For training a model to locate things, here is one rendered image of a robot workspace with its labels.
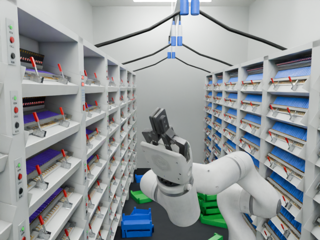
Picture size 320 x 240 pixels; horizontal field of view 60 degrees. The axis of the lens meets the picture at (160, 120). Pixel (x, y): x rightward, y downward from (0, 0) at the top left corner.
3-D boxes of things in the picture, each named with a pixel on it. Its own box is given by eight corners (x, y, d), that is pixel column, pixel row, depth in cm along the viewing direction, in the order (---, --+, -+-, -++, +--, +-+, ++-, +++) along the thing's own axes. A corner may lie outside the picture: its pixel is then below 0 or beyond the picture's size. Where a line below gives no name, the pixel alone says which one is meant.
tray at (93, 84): (104, 92, 212) (108, 75, 211) (82, 93, 152) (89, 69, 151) (78, 84, 212) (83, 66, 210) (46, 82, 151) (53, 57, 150)
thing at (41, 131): (78, 131, 145) (85, 105, 144) (21, 161, 85) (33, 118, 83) (40, 119, 144) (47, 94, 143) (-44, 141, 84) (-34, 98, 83)
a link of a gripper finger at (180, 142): (195, 155, 53) (174, 135, 53) (178, 167, 59) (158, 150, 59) (198, 151, 53) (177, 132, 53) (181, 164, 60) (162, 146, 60)
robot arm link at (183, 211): (169, 162, 70) (200, 175, 64) (178, 194, 78) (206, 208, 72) (148, 185, 65) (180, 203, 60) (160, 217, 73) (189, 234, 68)
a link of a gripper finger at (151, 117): (159, 143, 55) (151, 117, 51) (146, 139, 57) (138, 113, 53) (167, 133, 57) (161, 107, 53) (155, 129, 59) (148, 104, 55)
